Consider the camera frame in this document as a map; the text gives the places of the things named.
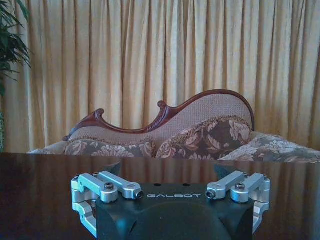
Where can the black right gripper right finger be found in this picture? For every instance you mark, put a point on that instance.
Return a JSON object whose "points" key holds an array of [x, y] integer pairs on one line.
{"points": [[243, 186]]}

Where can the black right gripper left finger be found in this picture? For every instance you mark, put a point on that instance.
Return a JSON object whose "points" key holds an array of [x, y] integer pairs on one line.
{"points": [[100, 186]]}

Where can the flat floral brown cushion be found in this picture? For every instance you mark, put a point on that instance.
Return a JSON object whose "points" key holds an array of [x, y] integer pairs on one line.
{"points": [[110, 148]]}

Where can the pale floral cushion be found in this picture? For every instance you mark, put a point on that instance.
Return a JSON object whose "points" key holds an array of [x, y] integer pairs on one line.
{"points": [[272, 150]]}

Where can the round floral brown cushion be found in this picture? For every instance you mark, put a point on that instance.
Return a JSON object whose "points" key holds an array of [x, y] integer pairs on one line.
{"points": [[205, 140]]}

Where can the carved wooden upholstered sofa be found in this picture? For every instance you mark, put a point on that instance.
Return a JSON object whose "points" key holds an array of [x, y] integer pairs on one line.
{"points": [[160, 125]]}

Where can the golden pleated curtain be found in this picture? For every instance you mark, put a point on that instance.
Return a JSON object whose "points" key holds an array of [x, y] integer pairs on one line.
{"points": [[160, 62]]}

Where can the green leafy plant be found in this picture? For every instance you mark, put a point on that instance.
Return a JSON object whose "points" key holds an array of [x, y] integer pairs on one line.
{"points": [[11, 45]]}

